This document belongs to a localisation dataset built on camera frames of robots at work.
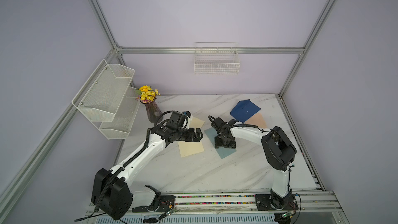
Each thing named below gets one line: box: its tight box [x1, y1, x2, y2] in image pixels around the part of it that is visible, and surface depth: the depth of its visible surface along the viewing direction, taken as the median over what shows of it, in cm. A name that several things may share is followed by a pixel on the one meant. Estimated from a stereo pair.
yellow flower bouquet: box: [135, 85, 161, 104], surface depth 90 cm
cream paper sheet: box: [177, 140, 205, 158], surface depth 95 cm
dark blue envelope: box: [230, 99, 262, 123], surface depth 113 cm
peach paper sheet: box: [244, 112, 268, 129], surface depth 110 cm
